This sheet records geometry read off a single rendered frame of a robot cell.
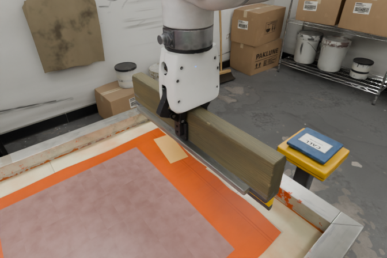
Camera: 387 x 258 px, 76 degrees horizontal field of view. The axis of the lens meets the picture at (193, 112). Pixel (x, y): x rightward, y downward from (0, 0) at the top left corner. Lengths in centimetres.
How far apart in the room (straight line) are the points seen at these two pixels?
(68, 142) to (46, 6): 172
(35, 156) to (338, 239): 62
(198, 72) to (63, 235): 37
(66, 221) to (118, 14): 218
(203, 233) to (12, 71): 215
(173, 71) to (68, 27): 203
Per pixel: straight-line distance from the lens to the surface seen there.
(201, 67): 39
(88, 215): 54
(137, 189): 56
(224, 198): 53
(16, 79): 245
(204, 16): 36
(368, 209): 203
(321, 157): 66
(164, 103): 40
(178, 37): 36
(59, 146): 68
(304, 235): 52
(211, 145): 41
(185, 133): 45
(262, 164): 35
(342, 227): 52
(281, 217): 53
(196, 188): 55
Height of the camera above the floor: 137
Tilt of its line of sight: 32 degrees down
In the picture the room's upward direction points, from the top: straight up
